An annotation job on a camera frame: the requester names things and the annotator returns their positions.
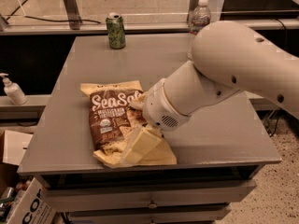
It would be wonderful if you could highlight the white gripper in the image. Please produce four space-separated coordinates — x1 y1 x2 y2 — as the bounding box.
120 78 190 165

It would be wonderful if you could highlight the brown sea salt chip bag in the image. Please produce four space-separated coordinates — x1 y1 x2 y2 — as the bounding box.
80 80 177 168

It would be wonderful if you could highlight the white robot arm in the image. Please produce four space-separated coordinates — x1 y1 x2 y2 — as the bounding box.
141 21 299 132

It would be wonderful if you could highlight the clear plastic water bottle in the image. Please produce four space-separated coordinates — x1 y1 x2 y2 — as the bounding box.
187 0 211 60

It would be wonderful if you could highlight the white pump dispenser bottle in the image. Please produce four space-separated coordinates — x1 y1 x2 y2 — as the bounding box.
0 73 27 105

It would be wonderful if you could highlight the grey drawer cabinet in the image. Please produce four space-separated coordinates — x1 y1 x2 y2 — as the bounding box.
18 34 281 224

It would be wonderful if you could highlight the green soda can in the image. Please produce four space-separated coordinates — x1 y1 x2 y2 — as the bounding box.
106 12 126 49

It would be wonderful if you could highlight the open brown cardboard box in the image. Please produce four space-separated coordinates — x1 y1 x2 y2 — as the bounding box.
0 130 32 194

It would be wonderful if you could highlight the white cardboard box with print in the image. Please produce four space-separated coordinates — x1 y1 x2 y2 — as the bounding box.
6 178 56 224

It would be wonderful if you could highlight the black cable by floor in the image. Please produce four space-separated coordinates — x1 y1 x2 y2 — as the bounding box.
263 109 281 138

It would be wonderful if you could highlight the black cable behind glass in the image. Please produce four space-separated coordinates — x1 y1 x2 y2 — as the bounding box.
23 15 102 25

